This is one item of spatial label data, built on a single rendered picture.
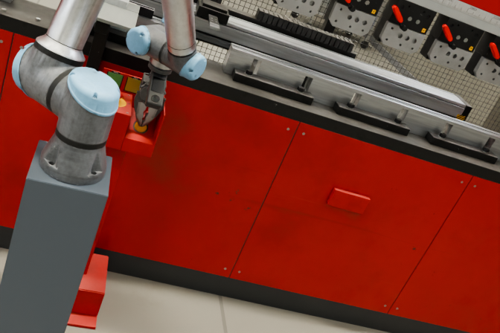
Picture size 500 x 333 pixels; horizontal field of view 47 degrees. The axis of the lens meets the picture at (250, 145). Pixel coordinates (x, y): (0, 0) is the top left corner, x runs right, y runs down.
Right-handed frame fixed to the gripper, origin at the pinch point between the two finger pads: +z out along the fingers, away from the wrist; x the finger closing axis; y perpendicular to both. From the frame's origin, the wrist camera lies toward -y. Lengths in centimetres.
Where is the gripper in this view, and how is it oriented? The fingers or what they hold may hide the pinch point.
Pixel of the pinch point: (141, 123)
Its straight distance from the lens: 181.1
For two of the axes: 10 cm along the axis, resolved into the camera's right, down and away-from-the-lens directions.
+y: -1.2, -5.5, 8.3
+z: -3.7, 8.0, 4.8
